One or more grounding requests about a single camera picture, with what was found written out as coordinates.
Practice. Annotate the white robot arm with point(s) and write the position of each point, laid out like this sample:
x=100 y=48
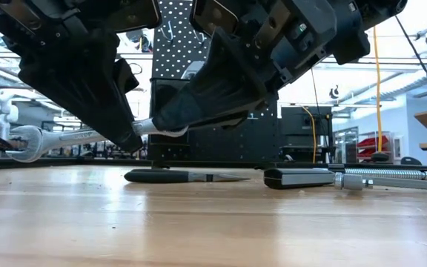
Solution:
x=0 y=111

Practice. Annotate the grey spirit level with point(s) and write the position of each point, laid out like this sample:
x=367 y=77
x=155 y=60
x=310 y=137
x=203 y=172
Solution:
x=195 y=70

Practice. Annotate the black round puck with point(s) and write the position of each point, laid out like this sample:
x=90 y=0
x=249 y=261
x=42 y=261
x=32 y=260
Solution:
x=380 y=157

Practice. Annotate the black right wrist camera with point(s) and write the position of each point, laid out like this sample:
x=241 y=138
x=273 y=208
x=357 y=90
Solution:
x=213 y=15

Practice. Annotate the black perforated pegboard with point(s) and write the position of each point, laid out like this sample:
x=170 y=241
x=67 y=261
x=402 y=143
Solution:
x=235 y=148

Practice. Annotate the small silver bracket hook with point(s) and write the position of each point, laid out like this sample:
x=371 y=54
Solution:
x=254 y=118

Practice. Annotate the black C-clamp with silver screw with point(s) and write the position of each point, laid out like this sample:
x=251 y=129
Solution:
x=384 y=173

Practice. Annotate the red storage bins shelf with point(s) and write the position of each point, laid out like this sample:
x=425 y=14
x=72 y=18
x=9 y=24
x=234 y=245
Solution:
x=373 y=142

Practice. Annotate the silver J-shaped peg hook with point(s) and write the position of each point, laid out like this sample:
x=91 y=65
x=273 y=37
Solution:
x=171 y=27
x=200 y=37

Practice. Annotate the black chair back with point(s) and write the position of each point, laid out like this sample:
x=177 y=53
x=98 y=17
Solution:
x=410 y=161

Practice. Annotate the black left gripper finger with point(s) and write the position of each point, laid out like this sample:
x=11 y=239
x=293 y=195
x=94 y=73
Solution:
x=87 y=96
x=127 y=78

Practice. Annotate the black cabinet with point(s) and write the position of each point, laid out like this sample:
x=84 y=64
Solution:
x=298 y=130

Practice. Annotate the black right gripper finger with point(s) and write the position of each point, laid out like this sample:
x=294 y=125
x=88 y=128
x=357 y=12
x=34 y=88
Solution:
x=217 y=92
x=235 y=122

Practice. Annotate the silver combination wrench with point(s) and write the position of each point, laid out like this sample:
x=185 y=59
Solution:
x=69 y=138

